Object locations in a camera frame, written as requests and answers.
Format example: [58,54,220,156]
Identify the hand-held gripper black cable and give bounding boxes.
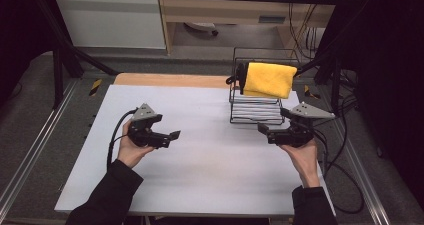
[311,126,365,215]
[106,108,139,171]

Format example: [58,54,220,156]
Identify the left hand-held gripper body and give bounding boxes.
[127,102,172,150]

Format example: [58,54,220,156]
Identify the black metal stand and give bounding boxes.
[33,0,120,110]
[294,51,346,116]

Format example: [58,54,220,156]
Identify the person's left hand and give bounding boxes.
[116,119,156,170]

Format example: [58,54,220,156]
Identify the yellow cloth with black trim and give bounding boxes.
[225,61,299,100]

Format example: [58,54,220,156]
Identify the left hand-held gripper black cable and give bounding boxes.
[106,108,139,171]

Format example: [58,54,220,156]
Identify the black floor cables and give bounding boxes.
[319,69,361,129]

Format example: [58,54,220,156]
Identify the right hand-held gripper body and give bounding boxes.
[267,101,336,149]

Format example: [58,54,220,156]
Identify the white chair base with wheel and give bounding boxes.
[183,21,220,37]

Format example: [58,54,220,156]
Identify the white table mat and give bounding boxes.
[54,84,337,218]

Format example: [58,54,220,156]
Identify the black wire rack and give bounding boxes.
[228,46,300,126]

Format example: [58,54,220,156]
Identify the right hand-held gripper black cable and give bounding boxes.
[311,126,365,215]

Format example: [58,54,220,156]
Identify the white cabinet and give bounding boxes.
[53,0,167,50]

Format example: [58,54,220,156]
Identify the aluminium rail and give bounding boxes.
[0,79,80,213]
[328,118,392,225]

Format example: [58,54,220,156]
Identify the person's right hand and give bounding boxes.
[278,138,322,189]

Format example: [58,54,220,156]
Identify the hanging black cables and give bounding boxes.
[287,0,334,61]

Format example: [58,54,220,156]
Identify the wooden desk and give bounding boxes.
[156,0,344,55]

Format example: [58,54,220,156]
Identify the black curtain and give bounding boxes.
[0,0,56,109]
[316,0,424,201]

